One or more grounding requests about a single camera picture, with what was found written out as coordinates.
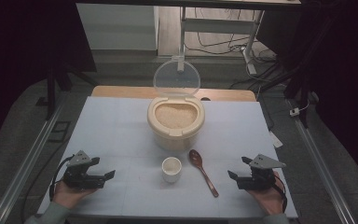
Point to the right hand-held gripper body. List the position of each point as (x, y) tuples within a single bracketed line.
[(258, 180)]

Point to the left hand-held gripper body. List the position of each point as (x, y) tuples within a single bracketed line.
[(80, 179)]

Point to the brown wooden spoon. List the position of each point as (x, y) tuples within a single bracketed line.
[(196, 159)]

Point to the white cup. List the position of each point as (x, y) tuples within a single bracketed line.
[(171, 175)]

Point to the cream rice container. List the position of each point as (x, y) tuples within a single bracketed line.
[(175, 137)]

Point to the white rice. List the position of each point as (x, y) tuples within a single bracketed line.
[(176, 115)]

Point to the person's left hand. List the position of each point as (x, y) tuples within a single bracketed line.
[(68, 196)]

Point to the person's right hand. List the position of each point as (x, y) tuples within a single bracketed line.
[(272, 200)]

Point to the white table cover sheet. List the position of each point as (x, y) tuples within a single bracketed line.
[(112, 124)]

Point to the small white connector box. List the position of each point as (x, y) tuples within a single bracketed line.
[(294, 112)]

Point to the black metal stand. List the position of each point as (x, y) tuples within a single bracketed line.
[(51, 90), (295, 87)]

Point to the clear round container lid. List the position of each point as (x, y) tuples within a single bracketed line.
[(176, 77)]

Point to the dark curtain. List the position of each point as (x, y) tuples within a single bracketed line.
[(341, 62), (18, 46)]

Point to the white panel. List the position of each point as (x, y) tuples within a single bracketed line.
[(118, 26)]

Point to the black floor frame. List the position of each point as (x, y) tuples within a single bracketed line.
[(53, 133)]

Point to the aluminium rail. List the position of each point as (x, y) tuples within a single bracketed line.
[(28, 165), (320, 161)]

